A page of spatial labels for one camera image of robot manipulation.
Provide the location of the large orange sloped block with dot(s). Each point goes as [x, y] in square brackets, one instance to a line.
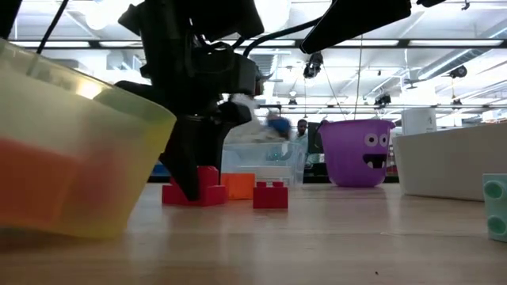
[35, 182]

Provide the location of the white sign board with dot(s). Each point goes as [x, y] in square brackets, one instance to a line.
[419, 120]

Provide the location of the red-pink stepped block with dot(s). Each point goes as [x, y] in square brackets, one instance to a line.
[212, 194]

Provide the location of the small orange sloped block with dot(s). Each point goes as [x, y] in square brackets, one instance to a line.
[239, 186]

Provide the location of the black monitor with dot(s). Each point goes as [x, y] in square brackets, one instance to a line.
[315, 138]

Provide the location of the small red block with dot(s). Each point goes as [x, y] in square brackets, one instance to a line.
[270, 198]

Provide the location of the mint green block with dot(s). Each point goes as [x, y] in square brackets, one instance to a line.
[497, 210]

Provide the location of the blue storage shelf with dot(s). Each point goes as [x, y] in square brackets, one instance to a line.
[160, 169]

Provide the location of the purple monster face bucket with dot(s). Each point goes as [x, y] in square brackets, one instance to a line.
[348, 166]

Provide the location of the black ceiling spotlight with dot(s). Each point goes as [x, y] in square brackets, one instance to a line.
[382, 99]
[458, 71]
[313, 63]

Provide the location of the white plastic bin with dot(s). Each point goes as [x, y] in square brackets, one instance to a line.
[447, 162]

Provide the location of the clear plastic container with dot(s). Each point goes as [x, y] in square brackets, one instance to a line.
[261, 162]

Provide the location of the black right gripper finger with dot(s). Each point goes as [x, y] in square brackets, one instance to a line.
[348, 23]

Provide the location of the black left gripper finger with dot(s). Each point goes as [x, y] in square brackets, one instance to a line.
[192, 158]
[235, 112]

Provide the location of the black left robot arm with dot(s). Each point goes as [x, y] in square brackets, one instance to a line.
[134, 90]

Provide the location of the yellow translucent plastic bin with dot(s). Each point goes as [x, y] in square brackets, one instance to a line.
[99, 158]

